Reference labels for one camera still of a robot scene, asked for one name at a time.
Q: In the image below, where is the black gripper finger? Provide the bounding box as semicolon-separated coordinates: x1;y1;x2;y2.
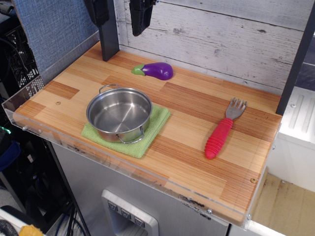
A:
84;0;109;25
129;0;155;36

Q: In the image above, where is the red handled metal fork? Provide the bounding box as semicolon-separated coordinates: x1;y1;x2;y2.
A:
204;97;247;159

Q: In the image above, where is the green cloth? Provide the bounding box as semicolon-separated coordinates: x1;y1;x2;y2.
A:
81;105;170;159

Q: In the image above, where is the blue fabric panel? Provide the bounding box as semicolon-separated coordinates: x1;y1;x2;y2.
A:
13;0;99;84

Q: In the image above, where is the purple toy eggplant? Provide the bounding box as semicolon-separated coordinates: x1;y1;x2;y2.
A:
131;62;174;81

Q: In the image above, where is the black plastic crate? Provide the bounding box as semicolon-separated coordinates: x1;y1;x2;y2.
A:
0;26;44;96

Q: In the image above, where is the stainless steel pot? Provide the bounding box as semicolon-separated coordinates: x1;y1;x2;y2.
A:
86;84;153;144

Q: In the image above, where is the clear acrylic table guard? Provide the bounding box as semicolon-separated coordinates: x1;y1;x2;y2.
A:
5;44;281;226

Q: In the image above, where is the silver toy fridge front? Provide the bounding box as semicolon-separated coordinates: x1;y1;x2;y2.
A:
52;144;230;236

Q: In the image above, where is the white toy sink unit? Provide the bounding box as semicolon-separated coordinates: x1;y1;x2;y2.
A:
266;87;315;192

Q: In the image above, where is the dark grey left post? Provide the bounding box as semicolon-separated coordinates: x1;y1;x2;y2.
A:
98;0;119;61

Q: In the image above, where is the dark grey post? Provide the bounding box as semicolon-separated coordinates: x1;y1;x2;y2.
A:
276;1;315;116
98;0;119;61

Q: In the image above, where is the dark grey right post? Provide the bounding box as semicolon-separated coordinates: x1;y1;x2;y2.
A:
276;1;315;116

